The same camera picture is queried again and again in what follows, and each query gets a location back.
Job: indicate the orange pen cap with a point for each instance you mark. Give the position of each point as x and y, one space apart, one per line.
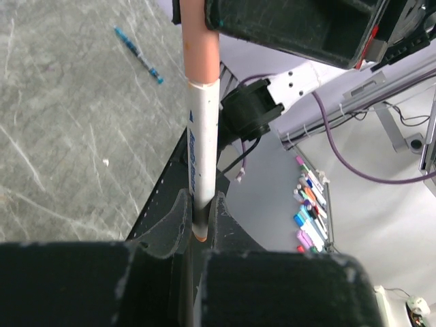
200 45

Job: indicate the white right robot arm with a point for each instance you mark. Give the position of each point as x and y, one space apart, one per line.
248 110

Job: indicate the white pen orange end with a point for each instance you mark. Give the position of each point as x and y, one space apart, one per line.
202 134

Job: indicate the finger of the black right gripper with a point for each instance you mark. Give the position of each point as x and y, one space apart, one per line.
333 32
176 12

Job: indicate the pile of coloured markers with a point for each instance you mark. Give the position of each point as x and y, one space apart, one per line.
313 216

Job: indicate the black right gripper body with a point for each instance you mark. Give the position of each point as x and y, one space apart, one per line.
405 28

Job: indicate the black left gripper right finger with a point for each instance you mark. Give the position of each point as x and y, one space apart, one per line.
246 285

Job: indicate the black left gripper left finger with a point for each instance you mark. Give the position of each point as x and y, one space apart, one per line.
141 282

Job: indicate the blue pen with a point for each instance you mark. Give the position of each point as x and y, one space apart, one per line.
138 54

